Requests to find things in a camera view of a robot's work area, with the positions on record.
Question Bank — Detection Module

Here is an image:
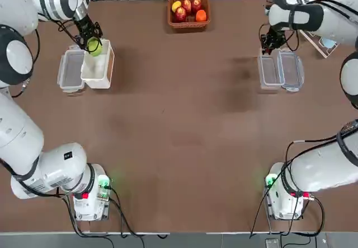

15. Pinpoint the blue cup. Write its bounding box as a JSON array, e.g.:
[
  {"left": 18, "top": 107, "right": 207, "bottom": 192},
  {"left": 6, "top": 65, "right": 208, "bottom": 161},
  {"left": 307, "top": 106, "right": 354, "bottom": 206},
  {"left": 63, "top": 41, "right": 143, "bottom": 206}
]
[{"left": 318, "top": 36, "right": 338, "bottom": 50}]

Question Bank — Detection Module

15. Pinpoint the green apple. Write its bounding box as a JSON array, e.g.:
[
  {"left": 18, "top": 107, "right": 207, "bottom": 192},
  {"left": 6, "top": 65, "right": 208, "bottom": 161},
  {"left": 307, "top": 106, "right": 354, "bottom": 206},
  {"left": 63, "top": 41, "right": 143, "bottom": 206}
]
[{"left": 86, "top": 37, "right": 103, "bottom": 57}]

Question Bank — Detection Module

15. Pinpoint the black left base cable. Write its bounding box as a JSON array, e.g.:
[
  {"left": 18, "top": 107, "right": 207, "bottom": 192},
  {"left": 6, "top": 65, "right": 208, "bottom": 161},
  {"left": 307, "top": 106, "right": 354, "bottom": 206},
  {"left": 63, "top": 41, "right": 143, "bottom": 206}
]
[{"left": 107, "top": 185, "right": 168, "bottom": 239}]

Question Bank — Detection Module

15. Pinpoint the clear plastic box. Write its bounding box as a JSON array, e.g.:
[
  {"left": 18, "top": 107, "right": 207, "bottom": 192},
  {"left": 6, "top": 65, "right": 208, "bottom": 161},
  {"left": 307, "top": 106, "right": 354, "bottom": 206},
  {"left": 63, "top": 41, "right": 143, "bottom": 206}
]
[{"left": 257, "top": 55, "right": 282, "bottom": 91}]

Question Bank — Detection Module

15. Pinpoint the blue-rimmed clear lid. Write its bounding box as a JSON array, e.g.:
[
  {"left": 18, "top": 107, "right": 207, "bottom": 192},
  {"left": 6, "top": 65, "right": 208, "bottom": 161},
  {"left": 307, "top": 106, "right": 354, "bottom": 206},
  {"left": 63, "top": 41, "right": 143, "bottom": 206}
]
[{"left": 276, "top": 49, "right": 305, "bottom": 93}]

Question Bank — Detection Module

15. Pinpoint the clear clip-lock lid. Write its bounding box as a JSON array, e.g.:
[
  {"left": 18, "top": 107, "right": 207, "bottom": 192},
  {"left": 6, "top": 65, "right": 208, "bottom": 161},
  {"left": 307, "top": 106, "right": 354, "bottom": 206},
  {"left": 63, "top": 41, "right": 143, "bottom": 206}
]
[{"left": 56, "top": 45, "right": 86, "bottom": 93}]

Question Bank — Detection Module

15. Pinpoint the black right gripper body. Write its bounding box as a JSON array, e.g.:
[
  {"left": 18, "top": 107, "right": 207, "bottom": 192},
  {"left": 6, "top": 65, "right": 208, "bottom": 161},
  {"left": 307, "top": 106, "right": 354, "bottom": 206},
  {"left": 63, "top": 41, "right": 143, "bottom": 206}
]
[{"left": 266, "top": 26, "right": 286, "bottom": 44}]

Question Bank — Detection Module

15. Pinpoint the brown fruit basket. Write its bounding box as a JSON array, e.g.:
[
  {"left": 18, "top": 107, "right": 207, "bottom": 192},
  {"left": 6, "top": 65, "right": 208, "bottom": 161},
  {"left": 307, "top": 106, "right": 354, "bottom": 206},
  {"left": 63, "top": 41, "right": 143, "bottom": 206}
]
[{"left": 167, "top": 0, "right": 211, "bottom": 30}]

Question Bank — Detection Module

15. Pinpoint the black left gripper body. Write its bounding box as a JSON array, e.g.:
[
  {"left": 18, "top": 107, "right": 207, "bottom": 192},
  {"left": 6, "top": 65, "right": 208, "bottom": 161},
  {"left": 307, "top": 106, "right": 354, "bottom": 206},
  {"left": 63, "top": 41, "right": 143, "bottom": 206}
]
[{"left": 74, "top": 14, "right": 99, "bottom": 40}]

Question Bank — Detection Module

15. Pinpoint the white plastic box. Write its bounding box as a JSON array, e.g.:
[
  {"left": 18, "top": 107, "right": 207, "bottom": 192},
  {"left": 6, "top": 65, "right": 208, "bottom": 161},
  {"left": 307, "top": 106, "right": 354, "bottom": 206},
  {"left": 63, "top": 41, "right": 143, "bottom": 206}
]
[{"left": 80, "top": 39, "right": 116, "bottom": 90}]

